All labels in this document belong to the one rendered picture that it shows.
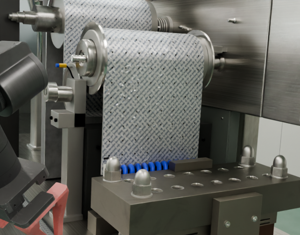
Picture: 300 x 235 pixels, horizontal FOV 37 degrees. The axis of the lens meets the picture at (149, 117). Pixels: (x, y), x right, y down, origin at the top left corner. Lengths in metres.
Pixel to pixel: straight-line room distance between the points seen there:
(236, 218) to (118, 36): 0.41
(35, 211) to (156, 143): 0.50
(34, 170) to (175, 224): 0.34
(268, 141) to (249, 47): 3.31
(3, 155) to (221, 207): 0.43
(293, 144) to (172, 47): 3.21
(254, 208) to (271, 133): 3.42
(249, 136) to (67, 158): 0.56
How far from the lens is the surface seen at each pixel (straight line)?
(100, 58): 0.88
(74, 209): 1.00
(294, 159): 4.11
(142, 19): 1.18
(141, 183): 0.75
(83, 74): 0.91
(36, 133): 1.64
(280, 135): 4.20
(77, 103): 0.94
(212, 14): 1.13
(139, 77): 0.91
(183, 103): 0.97
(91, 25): 0.93
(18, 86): 0.50
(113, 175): 0.82
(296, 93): 0.92
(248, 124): 1.28
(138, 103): 0.91
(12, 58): 0.50
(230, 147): 1.10
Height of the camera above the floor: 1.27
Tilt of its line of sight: 9 degrees down
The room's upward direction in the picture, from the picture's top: 3 degrees clockwise
